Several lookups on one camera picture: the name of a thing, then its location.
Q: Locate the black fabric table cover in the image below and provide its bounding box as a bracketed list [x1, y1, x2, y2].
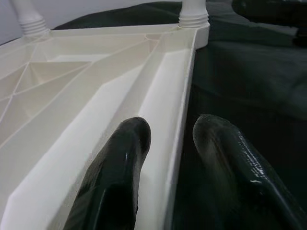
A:
[54, 0, 307, 230]

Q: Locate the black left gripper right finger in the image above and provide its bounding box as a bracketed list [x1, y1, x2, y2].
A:
[193, 114, 307, 230]

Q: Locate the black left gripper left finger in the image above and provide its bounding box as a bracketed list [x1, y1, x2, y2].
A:
[63, 116, 152, 230]

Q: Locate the white plastic table leg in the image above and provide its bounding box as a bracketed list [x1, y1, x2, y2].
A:
[178, 0, 209, 29]
[12, 0, 50, 38]

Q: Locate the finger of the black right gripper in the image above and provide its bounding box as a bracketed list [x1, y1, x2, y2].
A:
[232, 0, 307, 24]

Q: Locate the white plastic children table top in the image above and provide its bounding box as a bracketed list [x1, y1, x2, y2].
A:
[0, 23, 211, 230]

